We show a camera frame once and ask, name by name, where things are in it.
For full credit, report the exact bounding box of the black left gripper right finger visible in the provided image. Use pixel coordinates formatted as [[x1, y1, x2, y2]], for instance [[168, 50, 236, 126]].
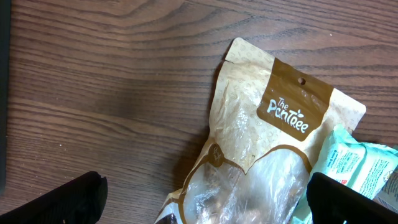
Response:
[[306, 172, 397, 224]]

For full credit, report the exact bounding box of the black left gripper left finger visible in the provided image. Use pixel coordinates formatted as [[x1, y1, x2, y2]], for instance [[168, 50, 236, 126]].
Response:
[[1, 171, 108, 224]]

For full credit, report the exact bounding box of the mint green snack packet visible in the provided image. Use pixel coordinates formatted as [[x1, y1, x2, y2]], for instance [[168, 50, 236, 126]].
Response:
[[292, 125, 397, 223]]

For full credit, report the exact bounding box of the brown printed snack pouch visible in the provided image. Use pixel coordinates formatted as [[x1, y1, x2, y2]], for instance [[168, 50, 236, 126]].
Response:
[[156, 38, 366, 223]]

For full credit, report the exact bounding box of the green white Knorr container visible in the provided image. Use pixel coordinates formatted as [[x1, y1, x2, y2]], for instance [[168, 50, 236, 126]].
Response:
[[373, 169, 397, 213]]

